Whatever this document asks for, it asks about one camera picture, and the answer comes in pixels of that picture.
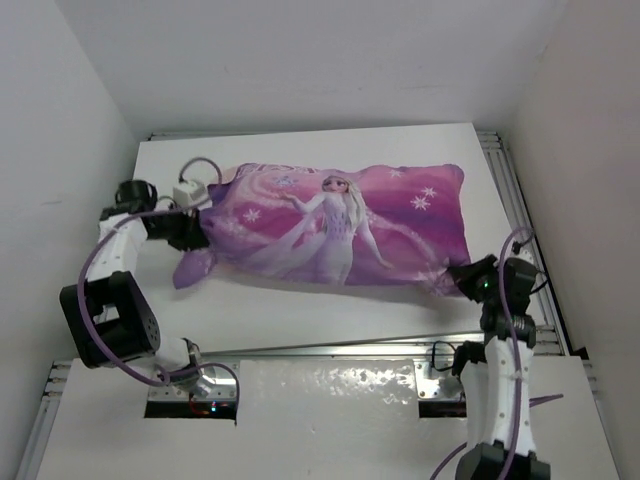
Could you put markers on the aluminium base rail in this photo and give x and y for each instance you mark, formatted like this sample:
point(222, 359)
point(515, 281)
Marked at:
point(430, 367)

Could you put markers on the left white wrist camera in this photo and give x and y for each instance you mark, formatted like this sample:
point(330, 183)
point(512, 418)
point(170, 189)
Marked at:
point(189, 193)

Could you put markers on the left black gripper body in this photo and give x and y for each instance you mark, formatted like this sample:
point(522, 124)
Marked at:
point(174, 227)

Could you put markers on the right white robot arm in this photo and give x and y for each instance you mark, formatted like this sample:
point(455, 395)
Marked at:
point(495, 373)

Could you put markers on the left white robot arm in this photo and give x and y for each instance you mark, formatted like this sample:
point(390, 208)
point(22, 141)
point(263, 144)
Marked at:
point(109, 318)

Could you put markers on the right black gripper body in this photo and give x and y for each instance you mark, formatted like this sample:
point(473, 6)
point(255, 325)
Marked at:
point(478, 281)

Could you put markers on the pink printed pillowcase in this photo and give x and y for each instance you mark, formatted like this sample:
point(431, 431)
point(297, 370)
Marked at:
point(379, 226)

